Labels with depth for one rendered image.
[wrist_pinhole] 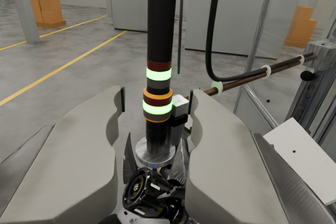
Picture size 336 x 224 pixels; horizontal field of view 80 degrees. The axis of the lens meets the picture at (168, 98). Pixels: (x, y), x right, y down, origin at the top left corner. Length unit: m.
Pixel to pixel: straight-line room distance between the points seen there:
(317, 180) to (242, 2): 5.37
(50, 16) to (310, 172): 8.38
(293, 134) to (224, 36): 5.27
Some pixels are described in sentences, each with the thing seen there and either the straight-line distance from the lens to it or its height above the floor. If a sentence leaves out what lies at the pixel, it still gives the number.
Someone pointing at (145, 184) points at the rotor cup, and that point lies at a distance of 0.57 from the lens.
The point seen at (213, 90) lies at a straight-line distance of 0.38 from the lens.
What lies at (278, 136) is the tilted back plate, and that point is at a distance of 0.75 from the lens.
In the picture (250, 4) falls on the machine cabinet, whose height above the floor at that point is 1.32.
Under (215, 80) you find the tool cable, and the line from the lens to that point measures 0.38.
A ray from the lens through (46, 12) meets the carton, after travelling 8.60.
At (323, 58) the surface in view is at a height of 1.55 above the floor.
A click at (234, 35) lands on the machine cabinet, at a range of 5.91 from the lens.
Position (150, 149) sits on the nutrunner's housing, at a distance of 0.35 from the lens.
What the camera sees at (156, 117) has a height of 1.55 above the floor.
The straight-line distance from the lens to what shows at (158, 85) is 0.27.
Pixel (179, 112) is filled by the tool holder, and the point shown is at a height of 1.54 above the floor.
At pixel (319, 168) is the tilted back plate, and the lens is 0.66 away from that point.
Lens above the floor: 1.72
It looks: 30 degrees down
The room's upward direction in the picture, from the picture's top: 4 degrees clockwise
